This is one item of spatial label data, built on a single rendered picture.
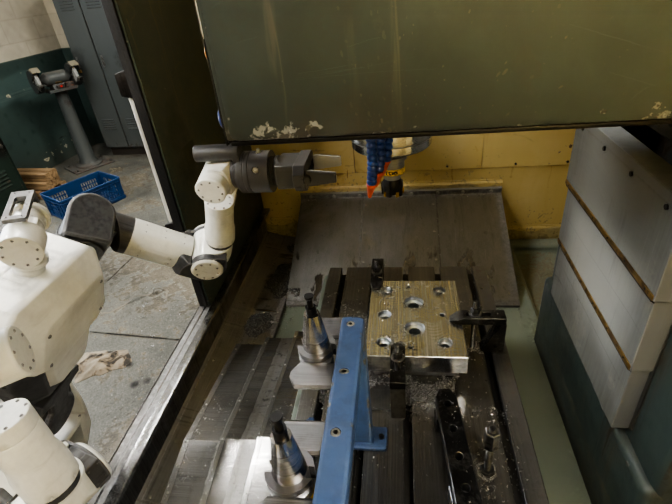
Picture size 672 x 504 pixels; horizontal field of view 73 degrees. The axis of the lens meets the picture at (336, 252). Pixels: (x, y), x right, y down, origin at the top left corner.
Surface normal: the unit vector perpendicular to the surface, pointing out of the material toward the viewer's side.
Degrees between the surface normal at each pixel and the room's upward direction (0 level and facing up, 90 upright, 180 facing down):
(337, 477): 0
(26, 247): 100
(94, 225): 51
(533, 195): 90
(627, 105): 90
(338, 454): 0
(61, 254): 23
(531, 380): 0
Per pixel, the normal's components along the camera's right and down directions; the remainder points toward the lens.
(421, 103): -0.12, 0.54
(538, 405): -0.09, -0.84
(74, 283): 0.88, -0.33
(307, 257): -0.14, -0.54
